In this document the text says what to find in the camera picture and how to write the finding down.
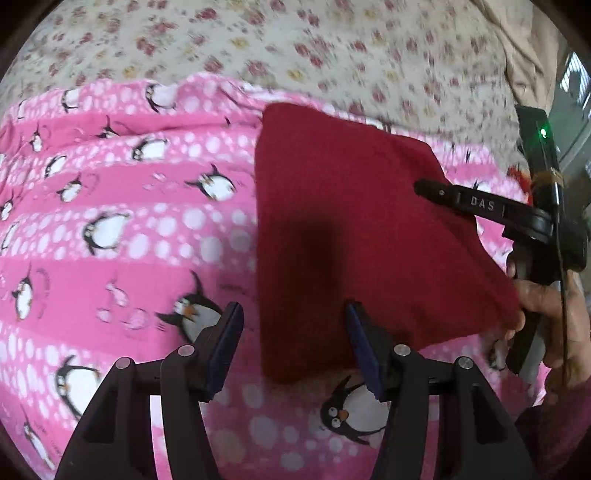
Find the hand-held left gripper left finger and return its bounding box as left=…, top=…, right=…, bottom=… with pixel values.
left=55, top=301, right=245, bottom=480

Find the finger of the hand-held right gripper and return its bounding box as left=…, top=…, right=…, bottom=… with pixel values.
left=414, top=178, right=553, bottom=239

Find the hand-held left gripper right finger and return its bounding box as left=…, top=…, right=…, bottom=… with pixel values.
left=344, top=301, right=539, bottom=480

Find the red cloth garment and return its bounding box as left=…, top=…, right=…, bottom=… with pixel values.
left=254, top=102, right=525, bottom=385

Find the person's right hand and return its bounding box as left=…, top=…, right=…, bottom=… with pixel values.
left=503, top=272, right=591, bottom=384

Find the red yellow printed cloth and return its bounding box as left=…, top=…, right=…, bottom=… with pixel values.
left=507, top=165, right=537, bottom=205

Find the beige cloth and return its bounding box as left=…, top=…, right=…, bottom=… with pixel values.
left=501, top=0, right=571, bottom=107

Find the pink penguin print blanket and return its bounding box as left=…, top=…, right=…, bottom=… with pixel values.
left=0, top=74, right=550, bottom=480

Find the floral print bedsheet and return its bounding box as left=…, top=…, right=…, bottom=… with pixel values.
left=0, top=0, right=532, bottom=185

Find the black cable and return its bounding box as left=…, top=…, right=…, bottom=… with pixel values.
left=551, top=182, right=571, bottom=391

